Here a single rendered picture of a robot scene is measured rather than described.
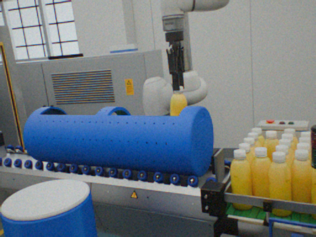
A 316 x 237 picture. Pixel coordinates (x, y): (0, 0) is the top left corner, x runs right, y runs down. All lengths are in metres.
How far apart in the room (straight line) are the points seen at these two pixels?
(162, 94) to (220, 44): 2.23
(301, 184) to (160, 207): 0.54
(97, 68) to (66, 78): 0.34
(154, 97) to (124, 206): 0.71
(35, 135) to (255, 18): 2.96
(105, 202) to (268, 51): 2.94
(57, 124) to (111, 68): 1.58
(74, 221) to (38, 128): 0.69
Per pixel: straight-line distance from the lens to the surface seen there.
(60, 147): 1.59
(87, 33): 4.31
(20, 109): 2.44
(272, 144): 1.40
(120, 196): 1.49
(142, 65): 2.97
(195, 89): 1.98
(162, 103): 1.95
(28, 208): 1.14
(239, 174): 1.18
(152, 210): 1.42
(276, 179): 1.16
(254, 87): 4.08
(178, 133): 1.25
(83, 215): 1.13
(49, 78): 3.47
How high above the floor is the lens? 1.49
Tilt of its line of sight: 13 degrees down
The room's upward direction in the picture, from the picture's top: 6 degrees counter-clockwise
